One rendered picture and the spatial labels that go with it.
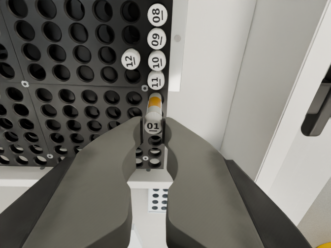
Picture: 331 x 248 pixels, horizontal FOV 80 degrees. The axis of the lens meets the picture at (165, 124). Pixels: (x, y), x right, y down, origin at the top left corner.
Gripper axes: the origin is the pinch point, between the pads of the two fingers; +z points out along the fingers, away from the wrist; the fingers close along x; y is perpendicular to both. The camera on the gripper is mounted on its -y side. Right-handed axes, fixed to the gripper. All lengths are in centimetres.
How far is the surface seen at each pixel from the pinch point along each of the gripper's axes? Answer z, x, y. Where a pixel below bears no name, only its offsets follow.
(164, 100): 4.7, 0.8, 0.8
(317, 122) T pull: 3.4, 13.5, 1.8
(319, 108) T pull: 3.6, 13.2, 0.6
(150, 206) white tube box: 15.2, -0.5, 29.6
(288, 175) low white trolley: 18.5, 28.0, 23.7
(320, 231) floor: 93, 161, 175
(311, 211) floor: 93, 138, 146
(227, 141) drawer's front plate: 9.5, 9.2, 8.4
